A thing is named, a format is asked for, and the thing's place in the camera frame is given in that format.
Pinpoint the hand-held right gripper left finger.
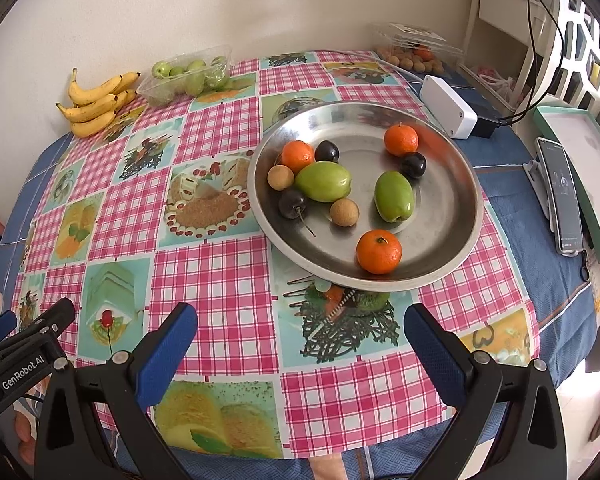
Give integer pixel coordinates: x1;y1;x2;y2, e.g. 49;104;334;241
34;301;199;480

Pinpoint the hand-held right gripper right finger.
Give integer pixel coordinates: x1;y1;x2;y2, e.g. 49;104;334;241
404;302;567;480

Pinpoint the orange mandarin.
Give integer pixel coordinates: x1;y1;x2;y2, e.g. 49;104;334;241
383;122;420;157
281;140;316;173
356;229;403;276

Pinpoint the round steel plate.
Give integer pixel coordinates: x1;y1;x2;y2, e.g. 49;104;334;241
246;101;485;291

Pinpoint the large green jujube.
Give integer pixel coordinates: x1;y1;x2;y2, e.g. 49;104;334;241
294;161;352;203
374;170;416;223

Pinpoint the brown longan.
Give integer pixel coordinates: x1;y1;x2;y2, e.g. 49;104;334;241
267;165;296;192
329;198;360;228

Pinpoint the dark purple plum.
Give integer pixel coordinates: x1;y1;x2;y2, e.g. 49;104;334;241
314;140;341;163
399;151;427;180
278;190;317;237

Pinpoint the white phone stand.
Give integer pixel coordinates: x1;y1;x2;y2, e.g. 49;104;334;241
525;159;556;233

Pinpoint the smartphone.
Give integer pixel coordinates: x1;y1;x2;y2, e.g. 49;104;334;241
536;137;583;257

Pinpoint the yellow banana bunch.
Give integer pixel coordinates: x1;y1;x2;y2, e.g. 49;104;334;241
56;67;142;138

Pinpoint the black power adapter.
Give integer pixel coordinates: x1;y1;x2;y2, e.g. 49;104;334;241
472;110;501;139

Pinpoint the clear plastic jujube tray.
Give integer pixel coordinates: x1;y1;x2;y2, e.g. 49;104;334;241
136;45;234;107

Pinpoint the white plastic box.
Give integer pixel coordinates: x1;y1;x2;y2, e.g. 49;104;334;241
419;75;479;140

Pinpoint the teal edged white box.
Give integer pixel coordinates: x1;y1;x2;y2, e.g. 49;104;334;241
532;105;600;264

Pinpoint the pile of small green jujubes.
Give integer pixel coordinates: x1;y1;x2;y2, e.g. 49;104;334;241
151;56;231;97

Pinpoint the white knotted bag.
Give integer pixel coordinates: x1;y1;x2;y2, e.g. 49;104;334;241
480;72;523;106

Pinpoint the pile of brown longans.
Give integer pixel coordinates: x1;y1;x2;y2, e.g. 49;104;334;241
377;46;445;74

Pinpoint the clear plastic longan box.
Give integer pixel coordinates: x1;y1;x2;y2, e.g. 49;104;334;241
370;22;465;75

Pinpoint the white lattice panel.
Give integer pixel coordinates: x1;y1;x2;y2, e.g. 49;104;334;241
560;0;600;106

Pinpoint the white wooden shelf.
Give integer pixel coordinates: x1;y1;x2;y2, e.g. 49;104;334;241
457;0;548;116

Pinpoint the black cable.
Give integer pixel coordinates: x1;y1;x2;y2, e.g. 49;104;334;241
497;0;581;123

